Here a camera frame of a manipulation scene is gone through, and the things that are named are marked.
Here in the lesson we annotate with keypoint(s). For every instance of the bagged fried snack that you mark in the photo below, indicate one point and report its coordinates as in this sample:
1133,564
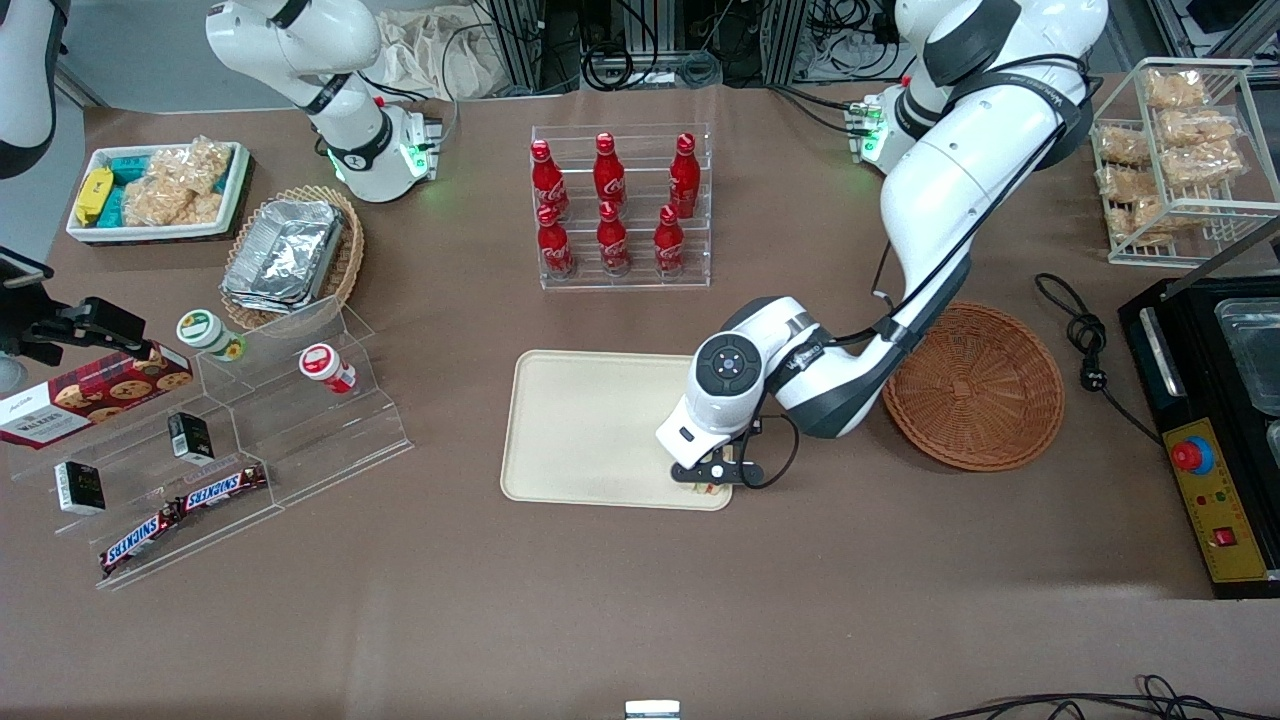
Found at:
1125,182
1172,88
1165,215
1200,128
1122,146
1205,163

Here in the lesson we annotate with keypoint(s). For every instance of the beige cloth bag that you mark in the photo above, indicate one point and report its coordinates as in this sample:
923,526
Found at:
440,50

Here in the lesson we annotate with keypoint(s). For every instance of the Walkers shortbread cookie box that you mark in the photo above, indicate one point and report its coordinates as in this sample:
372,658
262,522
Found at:
70,405

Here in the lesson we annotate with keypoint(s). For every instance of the red emergency stop button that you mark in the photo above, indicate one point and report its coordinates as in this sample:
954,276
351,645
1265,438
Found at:
1192,456

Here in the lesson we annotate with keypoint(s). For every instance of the green lid snack cup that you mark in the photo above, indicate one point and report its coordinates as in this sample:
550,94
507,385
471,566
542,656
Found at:
203,330

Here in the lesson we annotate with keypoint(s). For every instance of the white rectangular snack bin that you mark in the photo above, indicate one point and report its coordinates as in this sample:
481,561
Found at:
230,190

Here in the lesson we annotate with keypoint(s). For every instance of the small white device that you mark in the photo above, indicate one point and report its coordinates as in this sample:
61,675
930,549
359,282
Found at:
652,710

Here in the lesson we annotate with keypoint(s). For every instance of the bagged rice cracker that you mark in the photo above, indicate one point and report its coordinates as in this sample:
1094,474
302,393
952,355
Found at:
195,165
165,207

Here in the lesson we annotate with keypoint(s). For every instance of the clear acrylic bottle rack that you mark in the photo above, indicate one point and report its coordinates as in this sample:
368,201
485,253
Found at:
640,285

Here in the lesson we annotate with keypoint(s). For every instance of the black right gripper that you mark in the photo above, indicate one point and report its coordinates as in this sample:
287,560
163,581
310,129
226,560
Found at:
62,327

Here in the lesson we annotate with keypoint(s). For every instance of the brown wicker basket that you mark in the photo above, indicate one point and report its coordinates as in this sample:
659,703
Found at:
975,390

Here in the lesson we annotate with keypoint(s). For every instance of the cream plastic tray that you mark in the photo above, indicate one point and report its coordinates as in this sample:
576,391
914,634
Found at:
590,430

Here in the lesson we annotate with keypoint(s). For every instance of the yellow wrapped snack bar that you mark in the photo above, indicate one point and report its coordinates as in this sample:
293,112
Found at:
92,195

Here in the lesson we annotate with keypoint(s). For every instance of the teal wrapped snack bar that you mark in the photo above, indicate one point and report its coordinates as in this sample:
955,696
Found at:
113,208
128,165

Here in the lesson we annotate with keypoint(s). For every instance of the foil food container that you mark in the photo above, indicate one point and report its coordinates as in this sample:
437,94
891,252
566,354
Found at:
290,245
270,298

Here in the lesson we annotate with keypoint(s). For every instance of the black heating appliance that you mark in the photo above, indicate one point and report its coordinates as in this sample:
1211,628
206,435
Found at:
1150,340

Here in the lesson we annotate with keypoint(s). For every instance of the yellow control panel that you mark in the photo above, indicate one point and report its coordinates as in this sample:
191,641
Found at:
1225,510

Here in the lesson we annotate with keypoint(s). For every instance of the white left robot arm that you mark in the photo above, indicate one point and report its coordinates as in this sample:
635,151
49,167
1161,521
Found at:
950,180

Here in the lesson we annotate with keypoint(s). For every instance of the red lid snack cup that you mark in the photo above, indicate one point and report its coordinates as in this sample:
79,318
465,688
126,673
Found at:
322,365

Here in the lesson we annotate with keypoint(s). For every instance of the Snickers chocolate bar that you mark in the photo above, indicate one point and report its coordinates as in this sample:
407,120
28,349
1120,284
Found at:
222,487
135,540

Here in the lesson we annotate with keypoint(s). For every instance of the clear acrylic tiered stand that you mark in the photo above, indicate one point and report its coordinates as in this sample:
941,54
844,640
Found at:
290,430

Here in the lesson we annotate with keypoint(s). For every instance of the small black snack box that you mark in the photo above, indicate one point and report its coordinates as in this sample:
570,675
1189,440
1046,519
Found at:
80,488
190,437

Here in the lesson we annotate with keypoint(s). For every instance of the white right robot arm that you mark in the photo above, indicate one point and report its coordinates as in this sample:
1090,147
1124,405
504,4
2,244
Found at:
300,50

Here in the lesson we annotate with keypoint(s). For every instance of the red Coca-Cola bottle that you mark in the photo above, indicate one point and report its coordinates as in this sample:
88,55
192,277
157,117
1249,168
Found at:
669,242
609,170
613,240
556,245
548,180
684,175

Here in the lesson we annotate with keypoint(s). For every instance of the aluminium frame rack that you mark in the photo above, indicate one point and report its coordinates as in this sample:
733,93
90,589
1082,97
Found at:
760,40

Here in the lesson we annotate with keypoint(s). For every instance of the light wicker basket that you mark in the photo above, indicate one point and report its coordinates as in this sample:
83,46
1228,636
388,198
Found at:
345,250

